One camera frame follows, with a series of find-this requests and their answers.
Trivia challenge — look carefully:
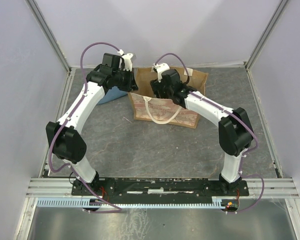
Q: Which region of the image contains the brown canvas tote bag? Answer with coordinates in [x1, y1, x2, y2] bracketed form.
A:
[128, 67, 200, 129]

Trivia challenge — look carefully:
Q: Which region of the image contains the aluminium frame rail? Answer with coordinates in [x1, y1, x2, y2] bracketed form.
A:
[26, 178, 299, 199]

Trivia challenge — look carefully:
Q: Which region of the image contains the blue slotted cable duct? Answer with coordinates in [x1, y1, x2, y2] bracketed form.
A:
[36, 197, 227, 208]

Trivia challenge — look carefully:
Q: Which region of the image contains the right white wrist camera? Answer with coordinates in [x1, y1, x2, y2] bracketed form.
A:
[151, 63, 170, 83]

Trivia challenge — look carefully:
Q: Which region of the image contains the blue cloth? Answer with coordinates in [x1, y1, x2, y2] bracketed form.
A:
[97, 87, 128, 105]

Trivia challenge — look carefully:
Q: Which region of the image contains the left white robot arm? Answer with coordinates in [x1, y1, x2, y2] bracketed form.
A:
[45, 51, 138, 189]

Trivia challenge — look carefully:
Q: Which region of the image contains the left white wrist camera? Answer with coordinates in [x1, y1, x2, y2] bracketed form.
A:
[117, 49, 136, 72]

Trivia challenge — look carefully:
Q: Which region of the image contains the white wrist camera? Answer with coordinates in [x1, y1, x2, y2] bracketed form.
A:
[151, 63, 170, 83]
[117, 49, 136, 72]

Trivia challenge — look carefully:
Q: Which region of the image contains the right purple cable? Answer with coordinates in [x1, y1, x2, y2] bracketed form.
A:
[154, 52, 266, 215]

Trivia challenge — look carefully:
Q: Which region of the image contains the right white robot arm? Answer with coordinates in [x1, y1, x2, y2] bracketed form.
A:
[150, 69, 255, 194]

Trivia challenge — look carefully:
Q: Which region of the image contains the purple cable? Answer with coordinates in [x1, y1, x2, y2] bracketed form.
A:
[154, 52, 266, 215]
[48, 42, 123, 215]

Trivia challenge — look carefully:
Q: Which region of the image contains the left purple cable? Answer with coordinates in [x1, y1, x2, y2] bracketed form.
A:
[48, 42, 123, 215]

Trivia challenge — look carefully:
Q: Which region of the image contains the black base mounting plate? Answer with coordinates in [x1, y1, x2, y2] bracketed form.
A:
[71, 177, 250, 197]

